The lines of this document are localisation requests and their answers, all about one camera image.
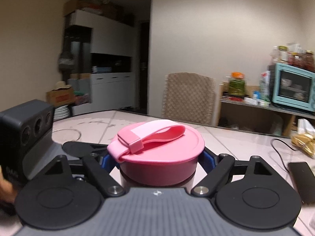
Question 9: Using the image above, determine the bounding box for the pink Hello Kitty bottle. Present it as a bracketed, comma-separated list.
[119, 169, 196, 194]

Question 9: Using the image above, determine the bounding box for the pink bottle cap with strap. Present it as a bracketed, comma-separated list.
[107, 119, 205, 186]

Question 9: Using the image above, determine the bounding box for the person's left hand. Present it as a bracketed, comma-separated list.
[0, 167, 18, 204]

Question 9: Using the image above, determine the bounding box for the stack of white plates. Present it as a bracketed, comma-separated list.
[53, 105, 70, 121]

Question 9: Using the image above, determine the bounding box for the black power bank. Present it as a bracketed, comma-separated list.
[288, 162, 315, 205]

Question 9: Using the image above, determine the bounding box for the cardboard box with hat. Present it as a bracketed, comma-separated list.
[46, 81, 75, 107]

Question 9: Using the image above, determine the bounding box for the wooden side shelf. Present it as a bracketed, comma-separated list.
[215, 82, 314, 137]

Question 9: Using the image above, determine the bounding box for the white and black cabinet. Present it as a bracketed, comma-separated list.
[59, 10, 137, 115]

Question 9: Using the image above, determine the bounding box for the white flat box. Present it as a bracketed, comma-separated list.
[244, 97, 270, 107]

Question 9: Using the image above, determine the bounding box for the green jar with orange lid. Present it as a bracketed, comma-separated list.
[228, 72, 246, 97]

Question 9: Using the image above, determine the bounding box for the quilted beige chair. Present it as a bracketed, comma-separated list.
[162, 73, 215, 125]

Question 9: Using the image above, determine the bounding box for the teal toaster oven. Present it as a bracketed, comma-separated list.
[268, 63, 314, 112]

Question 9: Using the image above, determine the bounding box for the red pickle jar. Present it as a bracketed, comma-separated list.
[304, 50, 315, 72]
[288, 52, 303, 68]

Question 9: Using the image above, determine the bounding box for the glass jar gold lid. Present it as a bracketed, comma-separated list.
[271, 45, 288, 64]

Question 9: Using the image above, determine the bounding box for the black cable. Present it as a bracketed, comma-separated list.
[270, 138, 300, 174]

